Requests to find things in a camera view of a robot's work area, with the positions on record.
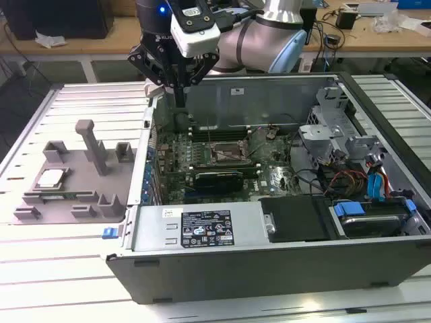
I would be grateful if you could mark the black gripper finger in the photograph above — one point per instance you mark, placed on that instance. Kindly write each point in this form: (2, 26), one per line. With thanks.
(203, 69)
(148, 64)

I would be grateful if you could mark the thin metal locking lever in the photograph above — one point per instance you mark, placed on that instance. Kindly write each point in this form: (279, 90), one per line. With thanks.
(259, 144)
(208, 133)

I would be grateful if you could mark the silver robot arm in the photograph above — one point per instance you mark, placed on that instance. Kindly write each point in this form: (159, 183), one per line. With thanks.
(235, 43)

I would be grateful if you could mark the CPU socket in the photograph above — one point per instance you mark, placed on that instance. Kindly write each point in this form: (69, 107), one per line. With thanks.
(229, 149)

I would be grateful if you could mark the wooden workbench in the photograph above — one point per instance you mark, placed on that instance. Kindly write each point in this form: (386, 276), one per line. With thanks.
(114, 45)

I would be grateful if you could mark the white label sticker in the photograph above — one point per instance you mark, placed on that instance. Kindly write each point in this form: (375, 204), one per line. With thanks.
(237, 91)

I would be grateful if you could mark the black cylindrical component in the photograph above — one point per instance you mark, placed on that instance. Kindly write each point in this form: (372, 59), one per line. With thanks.
(182, 121)

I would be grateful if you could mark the round coin battery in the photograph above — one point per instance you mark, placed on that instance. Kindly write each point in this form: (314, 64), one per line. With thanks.
(271, 135)

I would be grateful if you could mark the large black computer box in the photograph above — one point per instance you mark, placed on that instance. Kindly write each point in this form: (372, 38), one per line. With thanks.
(60, 17)

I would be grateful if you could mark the crumpled white paper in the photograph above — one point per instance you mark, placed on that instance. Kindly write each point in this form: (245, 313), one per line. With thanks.
(50, 40)

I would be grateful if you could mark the black graphics card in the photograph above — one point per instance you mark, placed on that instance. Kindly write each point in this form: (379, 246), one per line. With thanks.
(219, 181)

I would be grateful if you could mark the small black adapter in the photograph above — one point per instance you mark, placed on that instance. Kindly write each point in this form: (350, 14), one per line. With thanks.
(333, 39)

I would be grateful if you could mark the green motherboard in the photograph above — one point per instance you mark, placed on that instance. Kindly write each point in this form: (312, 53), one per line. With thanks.
(279, 178)

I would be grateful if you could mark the silver metal drive cage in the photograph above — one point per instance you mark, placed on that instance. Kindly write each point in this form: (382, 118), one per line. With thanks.
(323, 134)

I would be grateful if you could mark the grey plastic parts rack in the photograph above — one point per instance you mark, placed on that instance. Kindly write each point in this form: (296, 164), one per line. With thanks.
(74, 181)

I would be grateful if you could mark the small black cube box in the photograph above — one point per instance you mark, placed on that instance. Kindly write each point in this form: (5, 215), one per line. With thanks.
(346, 20)

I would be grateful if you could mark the green RAM stick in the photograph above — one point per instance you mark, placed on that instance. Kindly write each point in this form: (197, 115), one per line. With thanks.
(67, 196)

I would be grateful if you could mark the silver power supply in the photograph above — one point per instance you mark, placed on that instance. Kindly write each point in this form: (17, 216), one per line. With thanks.
(151, 228)

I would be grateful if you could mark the blue plastic latch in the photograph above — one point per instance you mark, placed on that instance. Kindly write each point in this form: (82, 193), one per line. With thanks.
(108, 233)

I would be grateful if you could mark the black plastic drive shroud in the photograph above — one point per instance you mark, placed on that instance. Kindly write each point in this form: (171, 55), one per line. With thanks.
(293, 218)

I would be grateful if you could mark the clear plastic bag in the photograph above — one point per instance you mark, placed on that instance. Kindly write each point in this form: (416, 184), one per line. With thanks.
(387, 22)

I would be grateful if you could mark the black office chair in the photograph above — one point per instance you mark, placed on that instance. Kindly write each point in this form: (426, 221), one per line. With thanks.
(415, 72)

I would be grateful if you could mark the open black PC case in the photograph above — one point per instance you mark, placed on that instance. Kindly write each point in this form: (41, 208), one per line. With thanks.
(269, 272)

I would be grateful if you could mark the blue box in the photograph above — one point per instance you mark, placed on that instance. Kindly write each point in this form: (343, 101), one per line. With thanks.
(414, 4)

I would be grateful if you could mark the flat white box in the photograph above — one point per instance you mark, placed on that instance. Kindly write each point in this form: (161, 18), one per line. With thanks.
(421, 28)

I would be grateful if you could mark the hard disk in blue carrier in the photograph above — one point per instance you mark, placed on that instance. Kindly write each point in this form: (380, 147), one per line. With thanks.
(370, 226)

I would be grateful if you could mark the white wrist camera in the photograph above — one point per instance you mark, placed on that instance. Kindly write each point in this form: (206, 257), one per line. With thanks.
(198, 40)

